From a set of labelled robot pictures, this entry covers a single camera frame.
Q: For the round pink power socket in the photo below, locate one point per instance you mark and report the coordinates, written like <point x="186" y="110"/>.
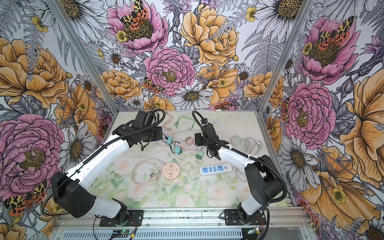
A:
<point x="171" y="171"/>

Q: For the white blue power strip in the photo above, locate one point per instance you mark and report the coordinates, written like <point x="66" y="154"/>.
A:
<point x="215" y="169"/>

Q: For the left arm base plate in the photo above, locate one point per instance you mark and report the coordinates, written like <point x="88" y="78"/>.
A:
<point x="131" y="218"/>

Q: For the teal charger with white cable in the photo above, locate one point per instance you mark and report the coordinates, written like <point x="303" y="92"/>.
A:
<point x="178" y="150"/>

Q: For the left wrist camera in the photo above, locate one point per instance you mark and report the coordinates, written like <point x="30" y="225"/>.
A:
<point x="144" y="119"/>

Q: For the pink charger plug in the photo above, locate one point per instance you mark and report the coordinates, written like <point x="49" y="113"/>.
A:
<point x="190" y="141"/>

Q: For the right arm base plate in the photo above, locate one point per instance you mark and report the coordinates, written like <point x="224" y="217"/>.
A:
<point x="234" y="217"/>

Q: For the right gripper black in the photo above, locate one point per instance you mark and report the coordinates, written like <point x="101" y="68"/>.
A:
<point x="197" y="138"/>

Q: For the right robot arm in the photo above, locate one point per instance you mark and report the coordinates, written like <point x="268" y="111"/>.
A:
<point x="265" y="183"/>

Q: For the aluminium front rail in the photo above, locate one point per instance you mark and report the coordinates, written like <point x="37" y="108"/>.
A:
<point x="287" y="217"/>

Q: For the teal charger with black cable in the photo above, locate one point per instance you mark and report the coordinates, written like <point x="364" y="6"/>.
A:
<point x="169" y="140"/>

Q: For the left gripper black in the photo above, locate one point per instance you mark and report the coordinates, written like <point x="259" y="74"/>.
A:
<point x="158" y="134"/>

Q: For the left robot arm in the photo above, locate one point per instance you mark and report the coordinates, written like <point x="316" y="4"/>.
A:
<point x="70" y="189"/>

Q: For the green charger plug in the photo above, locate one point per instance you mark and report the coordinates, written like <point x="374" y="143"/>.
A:
<point x="199" y="155"/>

